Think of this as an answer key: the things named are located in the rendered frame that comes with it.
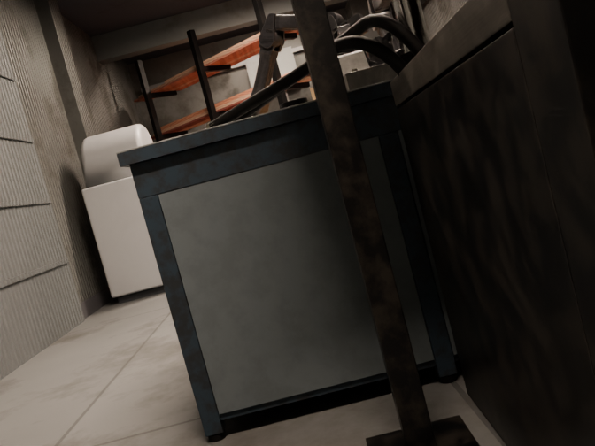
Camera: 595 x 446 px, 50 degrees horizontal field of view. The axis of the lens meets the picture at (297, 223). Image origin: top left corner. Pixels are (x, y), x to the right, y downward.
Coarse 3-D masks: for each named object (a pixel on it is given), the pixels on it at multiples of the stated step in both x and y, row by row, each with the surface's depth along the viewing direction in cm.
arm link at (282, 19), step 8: (272, 16) 232; (280, 16) 232; (288, 16) 232; (336, 16) 224; (264, 24) 234; (272, 24) 233; (280, 24) 233; (288, 24) 232; (296, 24) 231; (264, 32) 235; (272, 32) 233; (280, 32) 241; (264, 40) 235; (272, 40) 234
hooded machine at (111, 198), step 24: (96, 144) 515; (120, 144) 512; (144, 144) 519; (96, 168) 511; (120, 168) 510; (96, 192) 506; (120, 192) 506; (96, 216) 508; (120, 216) 507; (96, 240) 510; (120, 240) 509; (144, 240) 508; (120, 264) 510; (144, 264) 510; (120, 288) 512; (144, 288) 512
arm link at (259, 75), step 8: (280, 40) 238; (264, 48) 237; (272, 48) 236; (280, 48) 240; (264, 56) 238; (272, 56) 238; (264, 64) 239; (272, 64) 240; (264, 72) 240; (272, 72) 242; (256, 80) 242; (264, 80) 240; (256, 88) 242; (264, 112) 246
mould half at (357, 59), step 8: (344, 56) 184; (352, 56) 184; (360, 56) 184; (344, 64) 184; (352, 64) 184; (360, 64) 184; (384, 64) 172; (344, 72) 184; (352, 72) 172; (360, 72) 172; (368, 72) 172; (376, 72) 172; (384, 72) 172; (392, 72) 172; (344, 80) 177; (352, 80) 172; (360, 80) 172; (368, 80) 172; (376, 80) 172; (384, 80) 172; (352, 88) 172
